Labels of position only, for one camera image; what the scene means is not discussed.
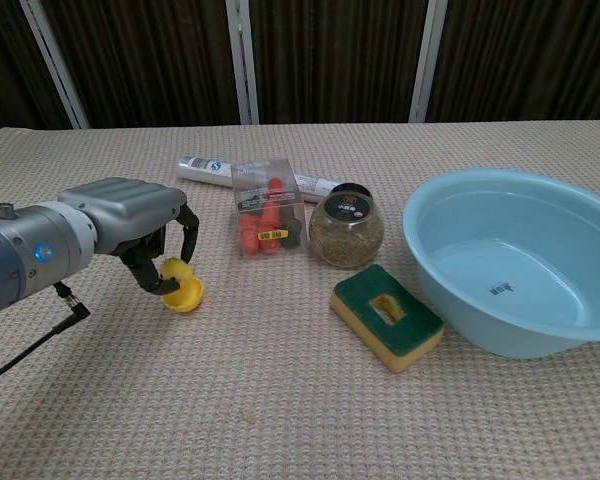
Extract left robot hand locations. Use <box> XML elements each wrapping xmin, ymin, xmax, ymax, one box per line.
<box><xmin>57</xmin><ymin>177</ymin><xmax>201</xmax><ymax>297</ymax></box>

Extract dark brown curtain panel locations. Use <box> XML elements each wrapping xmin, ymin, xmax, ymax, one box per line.
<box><xmin>249</xmin><ymin>0</ymin><xmax>426</xmax><ymax>125</ymax></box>
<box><xmin>427</xmin><ymin>0</ymin><xmax>600</xmax><ymax>123</ymax></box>
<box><xmin>0</xmin><ymin>0</ymin><xmax>76</xmax><ymax>139</ymax></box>
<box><xmin>39</xmin><ymin>0</ymin><xmax>244</xmax><ymax>129</ymax></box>

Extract clear box of orange plugs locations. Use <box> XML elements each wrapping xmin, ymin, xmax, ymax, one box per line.
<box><xmin>231</xmin><ymin>158</ymin><xmax>309</xmax><ymax>259</ymax></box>

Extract beige woven tablecloth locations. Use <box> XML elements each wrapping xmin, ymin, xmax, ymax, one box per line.
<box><xmin>0</xmin><ymin>117</ymin><xmax>600</xmax><ymax>480</ymax></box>

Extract white metal frame post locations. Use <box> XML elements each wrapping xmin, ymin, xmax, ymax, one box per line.
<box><xmin>18</xmin><ymin>0</ymin><xmax>90</xmax><ymax>130</ymax></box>
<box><xmin>224</xmin><ymin>0</ymin><xmax>260</xmax><ymax>126</ymax></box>
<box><xmin>408</xmin><ymin>0</ymin><xmax>449</xmax><ymax>124</ymax></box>

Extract glass jar with black lid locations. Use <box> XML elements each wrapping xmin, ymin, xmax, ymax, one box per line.
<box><xmin>307</xmin><ymin>182</ymin><xmax>385</xmax><ymax>270</ymax></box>

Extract light blue plastic basin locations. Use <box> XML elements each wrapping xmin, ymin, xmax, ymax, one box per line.
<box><xmin>402</xmin><ymin>168</ymin><xmax>600</xmax><ymax>360</ymax></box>

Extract yellow rubber duck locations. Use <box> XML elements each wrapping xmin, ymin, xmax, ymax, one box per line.
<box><xmin>159</xmin><ymin>256</ymin><xmax>195</xmax><ymax>289</ymax></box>

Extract yellow bottle cap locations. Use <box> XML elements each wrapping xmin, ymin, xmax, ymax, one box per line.
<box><xmin>160</xmin><ymin>277</ymin><xmax>205</xmax><ymax>317</ymax></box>

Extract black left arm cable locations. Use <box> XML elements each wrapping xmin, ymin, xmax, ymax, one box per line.
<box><xmin>0</xmin><ymin>281</ymin><xmax>92</xmax><ymax>389</ymax></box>

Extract green and yellow sponge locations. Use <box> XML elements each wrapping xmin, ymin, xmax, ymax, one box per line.
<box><xmin>328</xmin><ymin>263</ymin><xmax>445</xmax><ymax>375</ymax></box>

